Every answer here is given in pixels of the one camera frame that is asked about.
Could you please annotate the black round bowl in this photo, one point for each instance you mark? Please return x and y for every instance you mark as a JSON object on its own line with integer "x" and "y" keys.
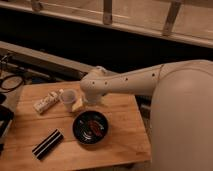
{"x": 82, "y": 131}

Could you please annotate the white ceramic cup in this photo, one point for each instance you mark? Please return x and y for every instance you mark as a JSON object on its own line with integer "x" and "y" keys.
{"x": 68, "y": 97}

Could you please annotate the black device at left edge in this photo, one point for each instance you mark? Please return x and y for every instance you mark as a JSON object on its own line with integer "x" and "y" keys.
{"x": 6, "y": 115}

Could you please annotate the black white striped block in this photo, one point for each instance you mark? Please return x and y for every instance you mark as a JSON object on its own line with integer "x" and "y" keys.
{"x": 43, "y": 148}

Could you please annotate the wooden cutting board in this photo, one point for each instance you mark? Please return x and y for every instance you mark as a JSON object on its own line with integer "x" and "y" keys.
{"x": 126, "y": 141}

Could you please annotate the red pepper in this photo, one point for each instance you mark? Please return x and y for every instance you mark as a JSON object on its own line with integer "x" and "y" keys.
{"x": 95, "y": 128}

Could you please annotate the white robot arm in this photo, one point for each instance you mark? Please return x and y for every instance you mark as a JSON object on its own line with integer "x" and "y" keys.
{"x": 181, "y": 109}

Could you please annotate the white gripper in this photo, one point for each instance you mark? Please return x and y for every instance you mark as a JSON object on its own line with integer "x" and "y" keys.
{"x": 92, "y": 98}

